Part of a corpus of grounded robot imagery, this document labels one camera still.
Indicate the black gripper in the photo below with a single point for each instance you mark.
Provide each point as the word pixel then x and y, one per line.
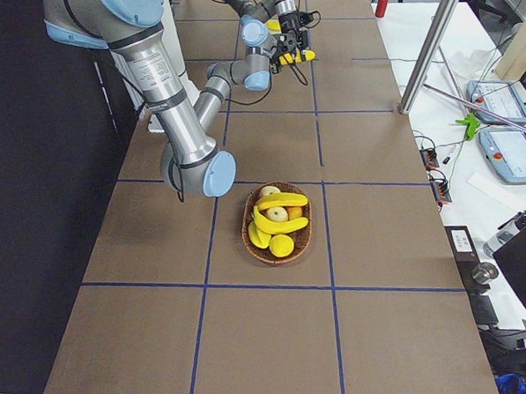
pixel 287 24
pixel 277 56

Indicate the yellow banana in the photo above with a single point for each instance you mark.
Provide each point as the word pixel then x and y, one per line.
pixel 281 199
pixel 273 26
pixel 272 227
pixel 299 57

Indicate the woven wicker basket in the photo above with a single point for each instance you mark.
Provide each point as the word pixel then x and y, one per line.
pixel 301 238

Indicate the white rectangular bear tray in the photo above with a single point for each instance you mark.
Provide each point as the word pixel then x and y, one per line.
pixel 276 33

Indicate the small orange fruit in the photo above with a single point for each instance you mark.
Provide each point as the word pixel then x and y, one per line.
pixel 294 212

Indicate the pink white peach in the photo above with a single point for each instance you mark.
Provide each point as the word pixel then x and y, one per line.
pixel 277 214

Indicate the thin metal rod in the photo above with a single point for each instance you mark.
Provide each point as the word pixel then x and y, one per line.
pixel 471 105

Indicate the upper orange connector block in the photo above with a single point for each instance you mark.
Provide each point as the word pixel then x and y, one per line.
pixel 429 158

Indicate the orange connector block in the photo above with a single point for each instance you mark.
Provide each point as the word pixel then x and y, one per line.
pixel 440 191
pixel 429 158

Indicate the green plastic clamp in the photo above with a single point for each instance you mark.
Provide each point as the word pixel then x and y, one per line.
pixel 472 124

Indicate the yellow starfruit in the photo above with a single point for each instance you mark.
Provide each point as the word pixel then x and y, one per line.
pixel 258 237

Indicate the yellow pear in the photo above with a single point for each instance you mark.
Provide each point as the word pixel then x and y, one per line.
pixel 281 245

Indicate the lower orange connector block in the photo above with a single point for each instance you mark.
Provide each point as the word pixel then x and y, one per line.
pixel 440 191

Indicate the upper teach pendant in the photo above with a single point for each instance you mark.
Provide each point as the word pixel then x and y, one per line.
pixel 499 97

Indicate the teach pendant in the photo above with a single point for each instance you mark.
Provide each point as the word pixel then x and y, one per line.
pixel 505 150
pixel 499 97

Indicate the lower teach pendant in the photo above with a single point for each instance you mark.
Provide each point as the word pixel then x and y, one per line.
pixel 505 150

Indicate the black device with label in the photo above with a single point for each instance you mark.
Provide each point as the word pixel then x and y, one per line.
pixel 462 246

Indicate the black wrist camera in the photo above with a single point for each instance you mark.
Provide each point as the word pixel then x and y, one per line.
pixel 305 18

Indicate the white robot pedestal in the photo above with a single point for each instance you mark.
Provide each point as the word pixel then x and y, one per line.
pixel 177 42

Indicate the aluminium frame post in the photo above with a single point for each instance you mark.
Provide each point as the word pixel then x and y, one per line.
pixel 439 24

